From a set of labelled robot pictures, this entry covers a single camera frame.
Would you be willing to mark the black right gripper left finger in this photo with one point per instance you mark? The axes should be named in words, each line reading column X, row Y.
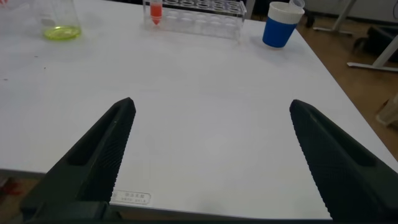
column 90, row 168

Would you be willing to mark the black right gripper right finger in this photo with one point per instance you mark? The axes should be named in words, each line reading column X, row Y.
column 348, row 180

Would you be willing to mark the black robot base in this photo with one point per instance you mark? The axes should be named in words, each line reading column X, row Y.
column 376, row 39

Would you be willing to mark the clear glass beaker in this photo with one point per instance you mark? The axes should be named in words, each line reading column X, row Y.
column 62, row 31

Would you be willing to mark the test tube with orange pigment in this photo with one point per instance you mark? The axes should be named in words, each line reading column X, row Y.
column 156, row 14

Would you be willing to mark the clear plastic test tube rack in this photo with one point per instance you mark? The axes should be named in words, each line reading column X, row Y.
column 202, row 21

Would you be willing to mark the white table label sticker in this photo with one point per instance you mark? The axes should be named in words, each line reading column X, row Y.
column 130, row 197

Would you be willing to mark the white long-legged desk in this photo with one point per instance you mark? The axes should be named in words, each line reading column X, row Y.
column 382, row 59

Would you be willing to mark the blue and white paper cup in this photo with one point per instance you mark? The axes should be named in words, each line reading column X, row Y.
column 278, row 31

